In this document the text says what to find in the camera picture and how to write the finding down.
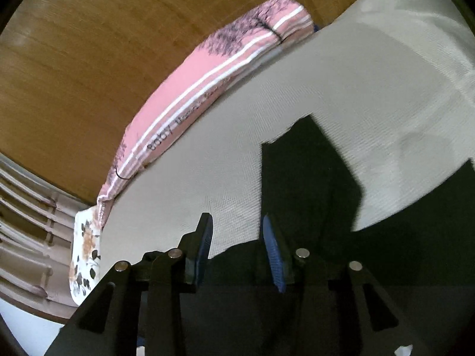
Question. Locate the beige slatted frame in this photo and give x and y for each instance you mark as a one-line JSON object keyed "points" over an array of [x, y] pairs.
{"points": [[22, 259]]}

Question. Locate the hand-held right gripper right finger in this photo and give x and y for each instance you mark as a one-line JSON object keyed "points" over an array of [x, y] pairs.
{"points": [[273, 256]]}

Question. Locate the pink striped pillow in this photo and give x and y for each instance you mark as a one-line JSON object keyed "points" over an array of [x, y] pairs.
{"points": [[178, 92]]}

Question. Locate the grey bed mattress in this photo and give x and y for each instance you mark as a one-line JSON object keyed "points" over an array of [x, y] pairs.
{"points": [[259, 100]]}

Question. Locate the white floral pillow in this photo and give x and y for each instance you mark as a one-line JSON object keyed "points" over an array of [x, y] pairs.
{"points": [[87, 244]]}

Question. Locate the brown wooden headboard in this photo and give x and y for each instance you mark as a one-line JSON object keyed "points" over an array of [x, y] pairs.
{"points": [[92, 63]]}

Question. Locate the black pants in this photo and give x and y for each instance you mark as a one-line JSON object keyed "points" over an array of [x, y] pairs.
{"points": [[308, 178]]}

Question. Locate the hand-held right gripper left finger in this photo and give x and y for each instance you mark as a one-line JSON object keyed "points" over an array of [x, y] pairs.
{"points": [[203, 253]]}

